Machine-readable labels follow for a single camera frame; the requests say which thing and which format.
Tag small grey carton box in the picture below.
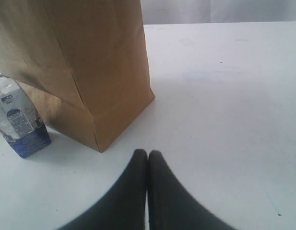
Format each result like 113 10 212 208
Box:
0 75 51 158

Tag brown paper bag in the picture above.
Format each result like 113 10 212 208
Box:
0 0 154 152

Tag black right gripper left finger with tape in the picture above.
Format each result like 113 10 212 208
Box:
60 149 148 230

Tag white backdrop curtain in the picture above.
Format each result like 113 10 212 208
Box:
141 0 296 24

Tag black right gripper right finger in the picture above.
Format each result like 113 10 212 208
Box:
147 150 234 230

